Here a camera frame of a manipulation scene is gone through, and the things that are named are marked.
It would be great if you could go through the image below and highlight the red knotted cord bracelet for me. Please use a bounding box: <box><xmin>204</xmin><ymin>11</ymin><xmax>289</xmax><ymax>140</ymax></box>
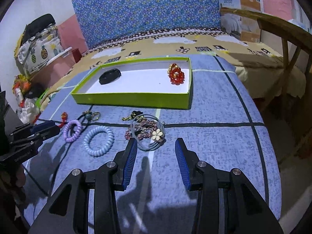
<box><xmin>57</xmin><ymin>112</ymin><xmax>69</xmax><ymax>129</ymax></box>

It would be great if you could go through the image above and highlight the purple spiral hair tie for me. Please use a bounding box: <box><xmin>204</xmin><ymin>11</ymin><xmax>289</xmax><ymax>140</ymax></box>
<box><xmin>62</xmin><ymin>119</ymin><xmax>83</xmax><ymax>144</ymax></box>

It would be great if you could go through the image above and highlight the pink rhinestone hair clip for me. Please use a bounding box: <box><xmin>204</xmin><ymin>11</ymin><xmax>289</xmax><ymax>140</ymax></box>
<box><xmin>134</xmin><ymin>118</ymin><xmax>158</xmax><ymax>141</ymax></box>

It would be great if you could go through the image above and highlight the black wristband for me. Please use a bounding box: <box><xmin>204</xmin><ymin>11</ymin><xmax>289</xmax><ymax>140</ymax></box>
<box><xmin>99</xmin><ymin>69</ymin><xmax>121</xmax><ymax>85</ymax></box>

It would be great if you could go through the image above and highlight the red bead bracelet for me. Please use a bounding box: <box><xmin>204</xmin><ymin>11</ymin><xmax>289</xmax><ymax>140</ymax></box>
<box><xmin>167</xmin><ymin>63</ymin><xmax>186</xmax><ymax>86</ymax></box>

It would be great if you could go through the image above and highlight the colourful plastic bags pile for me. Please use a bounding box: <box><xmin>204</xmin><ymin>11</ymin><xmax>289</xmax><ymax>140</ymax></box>
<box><xmin>12</xmin><ymin>74</ymin><xmax>45</xmax><ymax>124</ymax></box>

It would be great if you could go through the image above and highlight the pink storage cabinet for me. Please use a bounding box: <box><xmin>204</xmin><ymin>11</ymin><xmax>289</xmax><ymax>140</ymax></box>
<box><xmin>30</xmin><ymin>47</ymin><xmax>76</xmax><ymax>88</ymax></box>

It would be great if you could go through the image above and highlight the black gold flower brooch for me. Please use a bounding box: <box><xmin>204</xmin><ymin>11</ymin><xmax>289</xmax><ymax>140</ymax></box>
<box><xmin>122</xmin><ymin>110</ymin><xmax>143</xmax><ymax>121</ymax></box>

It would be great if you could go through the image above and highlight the pineapple print storage bag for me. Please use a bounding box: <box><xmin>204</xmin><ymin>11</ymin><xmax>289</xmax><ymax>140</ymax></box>
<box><xmin>14</xmin><ymin>25</ymin><xmax>64</xmax><ymax>77</ymax></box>

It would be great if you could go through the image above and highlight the blue grey checked blanket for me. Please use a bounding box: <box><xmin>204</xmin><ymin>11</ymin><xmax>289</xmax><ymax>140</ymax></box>
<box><xmin>23</xmin><ymin>55</ymin><xmax>281</xmax><ymax>233</ymax></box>

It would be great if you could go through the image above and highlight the black bag on top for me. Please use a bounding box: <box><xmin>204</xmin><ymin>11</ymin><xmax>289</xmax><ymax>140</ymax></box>
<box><xmin>22</xmin><ymin>14</ymin><xmax>56</xmax><ymax>44</ymax></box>

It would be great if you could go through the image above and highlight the green shallow cardboard box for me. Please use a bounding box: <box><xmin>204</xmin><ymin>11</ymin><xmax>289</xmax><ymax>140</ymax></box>
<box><xmin>71</xmin><ymin>57</ymin><xmax>192</xmax><ymax>109</ymax></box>

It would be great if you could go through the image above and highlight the blue floral headboard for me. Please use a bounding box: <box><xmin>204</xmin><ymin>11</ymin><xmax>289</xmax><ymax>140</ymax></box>
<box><xmin>72</xmin><ymin>0</ymin><xmax>220</xmax><ymax>48</ymax></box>

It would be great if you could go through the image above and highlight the cardboard quilt box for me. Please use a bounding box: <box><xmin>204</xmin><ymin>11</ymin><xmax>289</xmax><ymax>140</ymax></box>
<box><xmin>218</xmin><ymin>0</ymin><xmax>261</xmax><ymax>43</ymax></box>

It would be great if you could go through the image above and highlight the brown wooden chair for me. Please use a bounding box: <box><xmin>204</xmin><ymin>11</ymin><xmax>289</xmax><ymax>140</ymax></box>
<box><xmin>220</xmin><ymin>7</ymin><xmax>312</xmax><ymax>161</ymax></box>

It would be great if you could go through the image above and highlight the light blue spiral hair tie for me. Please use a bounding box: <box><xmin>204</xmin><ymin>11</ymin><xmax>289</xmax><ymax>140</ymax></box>
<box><xmin>83</xmin><ymin>125</ymin><xmax>115</xmax><ymax>158</ymax></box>

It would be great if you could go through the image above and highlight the black cord teal bead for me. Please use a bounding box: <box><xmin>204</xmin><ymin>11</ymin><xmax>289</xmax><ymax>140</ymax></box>
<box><xmin>77</xmin><ymin>110</ymin><xmax>101</xmax><ymax>126</ymax></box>

